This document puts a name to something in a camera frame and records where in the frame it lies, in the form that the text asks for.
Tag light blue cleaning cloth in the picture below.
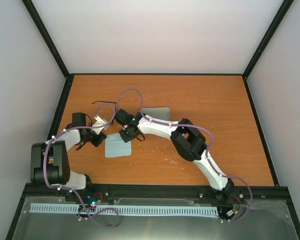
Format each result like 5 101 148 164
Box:
105 133 132 158

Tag pink glasses case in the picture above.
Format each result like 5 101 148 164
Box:
142 107 170 121

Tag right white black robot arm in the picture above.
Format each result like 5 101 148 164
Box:
114 109 235 203

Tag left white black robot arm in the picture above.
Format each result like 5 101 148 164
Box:
30 112 108 202

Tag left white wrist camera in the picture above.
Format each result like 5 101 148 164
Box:
92 115 109 135

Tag black thin-frame sunglasses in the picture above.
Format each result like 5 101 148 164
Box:
92 100 117 126

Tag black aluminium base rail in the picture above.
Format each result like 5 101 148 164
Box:
21 183 292 206

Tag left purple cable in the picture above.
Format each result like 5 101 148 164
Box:
42 103 120 228

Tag light blue slotted cable duct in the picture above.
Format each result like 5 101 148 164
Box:
29 203 219 218

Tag left black frame post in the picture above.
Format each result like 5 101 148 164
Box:
21 0 71 79

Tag black frame post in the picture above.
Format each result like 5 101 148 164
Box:
21 0 71 79
242 0 295 79

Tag right black frame post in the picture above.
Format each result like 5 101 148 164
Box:
242 0 295 79

